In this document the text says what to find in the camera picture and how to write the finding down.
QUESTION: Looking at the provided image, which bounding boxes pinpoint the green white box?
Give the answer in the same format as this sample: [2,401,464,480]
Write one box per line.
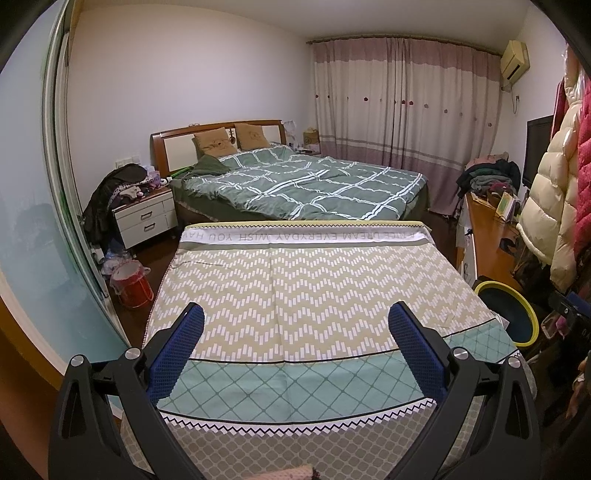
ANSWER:
[496,191,520,220]

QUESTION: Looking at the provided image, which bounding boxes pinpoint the beige air conditioner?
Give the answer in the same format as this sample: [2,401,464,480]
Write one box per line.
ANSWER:
[501,41,530,84]

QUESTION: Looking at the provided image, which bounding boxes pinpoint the dark patterned bag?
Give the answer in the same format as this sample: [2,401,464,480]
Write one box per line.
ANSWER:
[512,249,550,287]

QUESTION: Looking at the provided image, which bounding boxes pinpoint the pile of clothes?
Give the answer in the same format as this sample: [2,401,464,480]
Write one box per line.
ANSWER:
[456,154,522,197]

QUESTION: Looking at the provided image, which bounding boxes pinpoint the sliding wardrobe door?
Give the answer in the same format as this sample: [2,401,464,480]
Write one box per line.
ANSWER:
[0,0,134,384]

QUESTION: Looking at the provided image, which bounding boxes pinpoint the clear plastic bags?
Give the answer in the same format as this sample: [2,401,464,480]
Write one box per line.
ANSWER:
[99,249,134,278]

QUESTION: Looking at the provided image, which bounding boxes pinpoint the tan embroidered pillow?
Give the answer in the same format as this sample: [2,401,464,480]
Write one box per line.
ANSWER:
[234,122,271,151]
[192,130,236,157]

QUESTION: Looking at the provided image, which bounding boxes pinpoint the pink and white curtain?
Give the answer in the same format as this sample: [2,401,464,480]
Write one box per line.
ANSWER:
[307,38,504,217]

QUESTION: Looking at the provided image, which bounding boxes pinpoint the wooden desk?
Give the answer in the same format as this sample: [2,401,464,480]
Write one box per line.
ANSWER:
[455,191,527,289]

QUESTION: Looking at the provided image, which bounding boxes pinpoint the red bucket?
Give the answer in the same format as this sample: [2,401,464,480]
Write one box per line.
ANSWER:
[112,261,154,309]

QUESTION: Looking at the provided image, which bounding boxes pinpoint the wooden bed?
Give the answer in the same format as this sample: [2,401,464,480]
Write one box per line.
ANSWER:
[150,120,430,222]

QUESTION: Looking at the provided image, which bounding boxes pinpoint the dark jacket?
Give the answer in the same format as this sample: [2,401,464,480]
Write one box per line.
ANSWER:
[82,164,148,250]

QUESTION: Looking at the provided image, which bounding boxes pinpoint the dark green cloth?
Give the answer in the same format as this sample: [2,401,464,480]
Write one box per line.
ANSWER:
[187,154,232,178]

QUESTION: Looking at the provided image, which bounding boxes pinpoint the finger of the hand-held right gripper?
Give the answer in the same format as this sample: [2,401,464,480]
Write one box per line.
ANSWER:
[549,291,591,324]

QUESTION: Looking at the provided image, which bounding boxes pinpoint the blue bin with yellow rim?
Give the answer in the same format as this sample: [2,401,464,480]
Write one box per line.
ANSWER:
[473,276,540,348]

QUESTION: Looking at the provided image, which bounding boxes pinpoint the patterned tablecloth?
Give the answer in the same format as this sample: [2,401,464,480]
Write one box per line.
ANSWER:
[120,222,522,480]

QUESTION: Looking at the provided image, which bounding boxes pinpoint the white puffer jacket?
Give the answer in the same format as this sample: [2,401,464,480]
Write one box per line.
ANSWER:
[517,74,591,291]

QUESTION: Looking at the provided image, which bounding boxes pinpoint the green checked duvet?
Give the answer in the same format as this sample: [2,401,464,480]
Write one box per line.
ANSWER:
[173,142,428,221]

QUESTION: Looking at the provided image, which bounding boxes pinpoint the red dotted jacket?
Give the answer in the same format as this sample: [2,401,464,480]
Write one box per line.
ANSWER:
[551,46,591,259]

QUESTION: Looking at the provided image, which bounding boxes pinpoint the black television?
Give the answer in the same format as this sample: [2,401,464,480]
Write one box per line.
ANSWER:
[522,115,554,188]

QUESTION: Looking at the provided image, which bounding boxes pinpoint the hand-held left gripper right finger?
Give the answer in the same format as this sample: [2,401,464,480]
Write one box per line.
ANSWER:
[388,302,541,480]

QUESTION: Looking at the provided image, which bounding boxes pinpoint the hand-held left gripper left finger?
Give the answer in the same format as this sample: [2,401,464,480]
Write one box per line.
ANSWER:
[48,302,206,480]

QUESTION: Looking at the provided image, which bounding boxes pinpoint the white nightstand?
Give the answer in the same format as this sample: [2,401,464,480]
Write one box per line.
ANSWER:
[112,187,179,250]

